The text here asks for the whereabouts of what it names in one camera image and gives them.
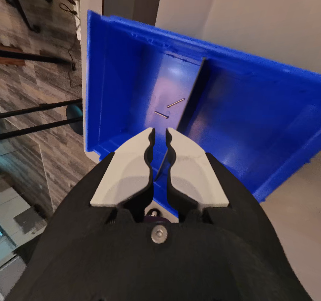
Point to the grey desk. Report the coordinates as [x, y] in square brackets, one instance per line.
[250, 9]

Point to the black metal leg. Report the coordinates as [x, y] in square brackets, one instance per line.
[37, 108]
[37, 57]
[37, 128]

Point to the black table frame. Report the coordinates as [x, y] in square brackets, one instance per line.
[22, 9]

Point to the blue plastic bin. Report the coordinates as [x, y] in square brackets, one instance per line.
[238, 120]

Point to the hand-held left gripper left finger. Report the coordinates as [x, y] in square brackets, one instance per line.
[120, 175]

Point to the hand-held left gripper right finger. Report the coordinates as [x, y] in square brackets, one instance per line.
[195, 175]

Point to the long metal screw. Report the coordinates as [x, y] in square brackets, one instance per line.
[160, 114]
[175, 103]

